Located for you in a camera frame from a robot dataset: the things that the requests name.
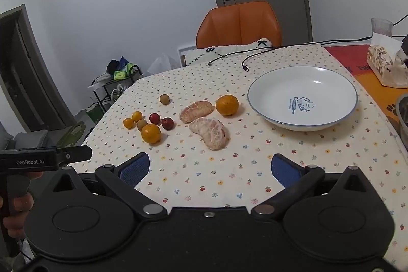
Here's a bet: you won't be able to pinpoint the grey upholstered seat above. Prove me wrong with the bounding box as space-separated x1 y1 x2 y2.
0 122 49 151

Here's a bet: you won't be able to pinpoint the floral white tablecloth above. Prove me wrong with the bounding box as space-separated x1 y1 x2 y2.
68 44 408 261

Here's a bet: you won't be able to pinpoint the orange printed table mat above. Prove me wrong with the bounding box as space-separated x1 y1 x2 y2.
324 43 408 148

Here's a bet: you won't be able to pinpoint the dark doorway frame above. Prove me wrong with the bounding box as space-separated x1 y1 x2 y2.
0 4 76 133

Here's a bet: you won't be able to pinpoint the orange leather chair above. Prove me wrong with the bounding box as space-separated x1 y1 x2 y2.
195 1 283 49

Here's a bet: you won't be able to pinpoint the black metal rack cart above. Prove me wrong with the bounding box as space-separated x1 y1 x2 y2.
88 64 143 115

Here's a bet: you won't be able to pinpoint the clear glass cup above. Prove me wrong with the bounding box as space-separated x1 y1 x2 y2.
370 17 394 38

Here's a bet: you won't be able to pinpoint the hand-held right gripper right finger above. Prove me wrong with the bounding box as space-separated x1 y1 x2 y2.
251 153 380 222

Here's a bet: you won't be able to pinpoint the white plate with blue rim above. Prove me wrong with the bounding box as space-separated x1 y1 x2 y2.
247 66 358 132

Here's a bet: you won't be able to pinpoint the green floor item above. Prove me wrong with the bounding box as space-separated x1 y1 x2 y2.
57 121 86 149

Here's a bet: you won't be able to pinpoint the white knitted cushion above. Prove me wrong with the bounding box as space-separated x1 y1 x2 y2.
183 38 275 67

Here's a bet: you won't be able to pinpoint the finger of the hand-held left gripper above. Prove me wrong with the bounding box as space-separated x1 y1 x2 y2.
56 145 93 165

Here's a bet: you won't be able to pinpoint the peeled pomelo half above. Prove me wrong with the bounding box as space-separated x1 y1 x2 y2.
189 117 230 151
179 100 215 124

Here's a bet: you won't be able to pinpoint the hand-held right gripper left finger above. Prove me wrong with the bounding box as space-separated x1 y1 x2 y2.
48 152 168 221

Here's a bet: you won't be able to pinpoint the small orange mandarin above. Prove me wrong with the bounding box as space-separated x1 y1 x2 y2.
141 124 162 144

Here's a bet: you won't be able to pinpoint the green packets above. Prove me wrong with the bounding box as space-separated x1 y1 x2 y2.
114 62 135 80

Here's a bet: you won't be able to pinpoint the large orange mandarin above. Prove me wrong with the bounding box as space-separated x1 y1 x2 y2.
216 94 239 116

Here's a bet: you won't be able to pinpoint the person's left hand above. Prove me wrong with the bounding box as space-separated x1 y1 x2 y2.
0 171 44 238

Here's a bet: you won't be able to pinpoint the floral tissue box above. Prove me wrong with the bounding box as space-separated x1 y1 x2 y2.
366 32 408 88

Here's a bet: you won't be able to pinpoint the metal bowl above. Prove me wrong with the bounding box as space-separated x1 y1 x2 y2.
395 93 408 150

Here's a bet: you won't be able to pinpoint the clear plastic bag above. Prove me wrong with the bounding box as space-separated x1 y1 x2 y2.
147 53 181 79

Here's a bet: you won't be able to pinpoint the black bag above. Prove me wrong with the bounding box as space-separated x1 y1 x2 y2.
106 59 121 74

